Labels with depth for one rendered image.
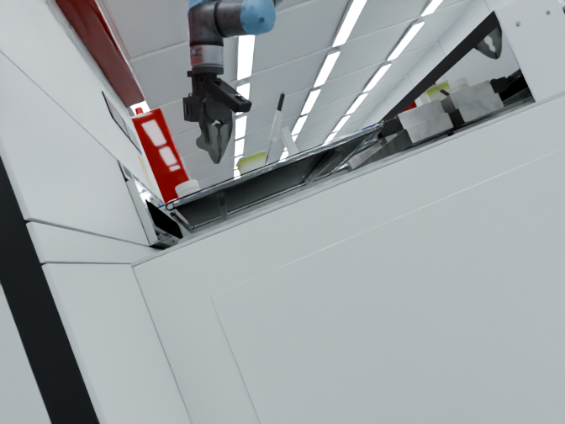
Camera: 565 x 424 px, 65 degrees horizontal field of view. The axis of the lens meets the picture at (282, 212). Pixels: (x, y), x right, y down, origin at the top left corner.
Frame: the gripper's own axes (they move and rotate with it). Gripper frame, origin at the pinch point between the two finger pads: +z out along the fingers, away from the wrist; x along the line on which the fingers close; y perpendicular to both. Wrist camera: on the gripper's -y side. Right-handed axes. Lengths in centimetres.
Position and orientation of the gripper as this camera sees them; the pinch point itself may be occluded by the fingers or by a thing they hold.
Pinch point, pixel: (219, 158)
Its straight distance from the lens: 104.1
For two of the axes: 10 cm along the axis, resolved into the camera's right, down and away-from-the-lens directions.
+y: -7.8, -1.1, 6.2
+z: 0.2, 9.8, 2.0
